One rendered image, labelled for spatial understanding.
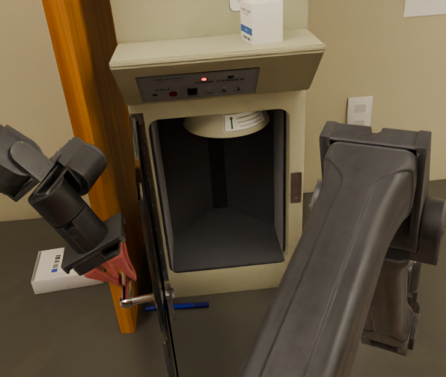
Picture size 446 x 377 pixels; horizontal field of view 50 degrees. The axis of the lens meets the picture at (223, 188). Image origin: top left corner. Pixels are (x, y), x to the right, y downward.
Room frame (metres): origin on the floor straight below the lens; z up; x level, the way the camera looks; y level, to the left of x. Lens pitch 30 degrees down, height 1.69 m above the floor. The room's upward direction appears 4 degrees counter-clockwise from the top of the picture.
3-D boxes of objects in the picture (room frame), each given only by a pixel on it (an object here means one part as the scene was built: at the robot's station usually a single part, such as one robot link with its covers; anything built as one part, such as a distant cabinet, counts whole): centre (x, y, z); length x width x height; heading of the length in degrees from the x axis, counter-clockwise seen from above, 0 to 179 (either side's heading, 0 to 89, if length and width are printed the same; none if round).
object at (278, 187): (0.94, 0.00, 1.19); 0.26 x 0.24 x 0.35; 93
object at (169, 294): (0.54, 0.09, 1.18); 0.02 x 0.02 x 0.06; 9
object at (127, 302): (0.57, 0.14, 1.20); 0.10 x 0.05 x 0.03; 9
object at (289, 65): (0.76, 0.00, 1.46); 0.32 x 0.11 x 0.10; 93
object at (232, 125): (0.92, -0.02, 1.34); 0.18 x 0.18 x 0.05
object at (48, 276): (0.92, 0.39, 0.96); 0.16 x 0.12 x 0.04; 98
